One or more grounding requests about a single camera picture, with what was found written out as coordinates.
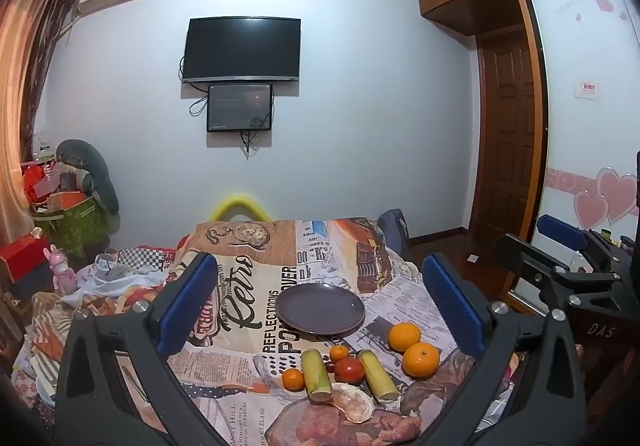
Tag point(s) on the black wall television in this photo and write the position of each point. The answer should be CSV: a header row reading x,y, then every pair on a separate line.
x,y
242,48

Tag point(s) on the dark grey plate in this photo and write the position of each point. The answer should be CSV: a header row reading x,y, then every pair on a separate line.
x,y
320,308

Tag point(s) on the red tomato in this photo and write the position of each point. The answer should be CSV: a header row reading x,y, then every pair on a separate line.
x,y
349,370

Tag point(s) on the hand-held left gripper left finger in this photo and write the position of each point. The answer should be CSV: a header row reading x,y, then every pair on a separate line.
x,y
187,306

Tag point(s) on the red box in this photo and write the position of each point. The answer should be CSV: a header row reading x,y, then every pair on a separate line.
x,y
22,256

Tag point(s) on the printed newspaper-style tablecloth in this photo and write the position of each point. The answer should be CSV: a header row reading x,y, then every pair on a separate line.
x,y
250,276

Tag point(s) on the small mandarin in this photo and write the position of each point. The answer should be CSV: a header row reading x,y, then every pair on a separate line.
x,y
293,379
339,352

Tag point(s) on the large orange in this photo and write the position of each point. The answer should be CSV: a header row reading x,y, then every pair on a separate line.
x,y
421,360
405,337

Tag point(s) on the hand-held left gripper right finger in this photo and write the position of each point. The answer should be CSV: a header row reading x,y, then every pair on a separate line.
x,y
452,306

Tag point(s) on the green sugarcane piece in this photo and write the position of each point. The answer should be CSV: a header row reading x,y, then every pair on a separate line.
x,y
378,376
316,373

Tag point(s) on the brown wooden door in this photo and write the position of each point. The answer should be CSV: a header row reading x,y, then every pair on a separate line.
x,y
507,135

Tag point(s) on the grey plush toy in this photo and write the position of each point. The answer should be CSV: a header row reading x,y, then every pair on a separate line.
x,y
95,170

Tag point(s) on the green patterned box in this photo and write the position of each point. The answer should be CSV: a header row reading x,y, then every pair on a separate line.
x,y
75,228

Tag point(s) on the brown curtain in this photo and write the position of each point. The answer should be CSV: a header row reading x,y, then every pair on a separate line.
x,y
25,100

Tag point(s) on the black-white checkered cloth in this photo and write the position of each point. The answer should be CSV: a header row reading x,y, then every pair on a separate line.
x,y
142,258

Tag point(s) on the light blue cloth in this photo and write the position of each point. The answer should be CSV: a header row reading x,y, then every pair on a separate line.
x,y
115,278

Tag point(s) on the pink bunny figure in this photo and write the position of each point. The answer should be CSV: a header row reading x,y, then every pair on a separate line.
x,y
63,271

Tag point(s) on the blue backpack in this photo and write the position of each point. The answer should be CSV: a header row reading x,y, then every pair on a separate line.
x,y
395,231

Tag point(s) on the small black wall monitor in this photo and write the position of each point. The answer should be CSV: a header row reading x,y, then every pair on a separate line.
x,y
240,107

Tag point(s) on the white heart-print wardrobe door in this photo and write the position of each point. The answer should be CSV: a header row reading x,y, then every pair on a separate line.
x,y
580,125

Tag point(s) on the orange cardboard box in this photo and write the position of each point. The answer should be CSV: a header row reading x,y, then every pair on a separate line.
x,y
67,201

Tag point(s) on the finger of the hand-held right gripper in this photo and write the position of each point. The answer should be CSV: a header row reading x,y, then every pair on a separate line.
x,y
560,230
545,276

